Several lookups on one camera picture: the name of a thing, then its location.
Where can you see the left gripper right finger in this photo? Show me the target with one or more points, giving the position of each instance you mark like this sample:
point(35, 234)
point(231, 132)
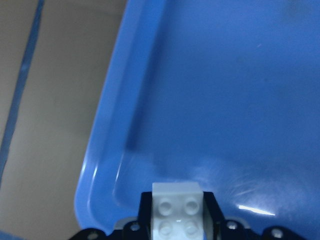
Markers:
point(212, 217)

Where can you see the blue plastic tray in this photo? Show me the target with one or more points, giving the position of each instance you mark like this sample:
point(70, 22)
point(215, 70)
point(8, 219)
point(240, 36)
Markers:
point(225, 93)

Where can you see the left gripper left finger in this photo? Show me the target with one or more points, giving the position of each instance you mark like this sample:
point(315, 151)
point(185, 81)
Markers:
point(144, 218)

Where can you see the brown paper table cover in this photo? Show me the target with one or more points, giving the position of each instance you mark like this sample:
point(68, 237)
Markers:
point(54, 56)

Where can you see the white block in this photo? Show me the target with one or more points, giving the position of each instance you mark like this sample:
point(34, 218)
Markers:
point(177, 211)

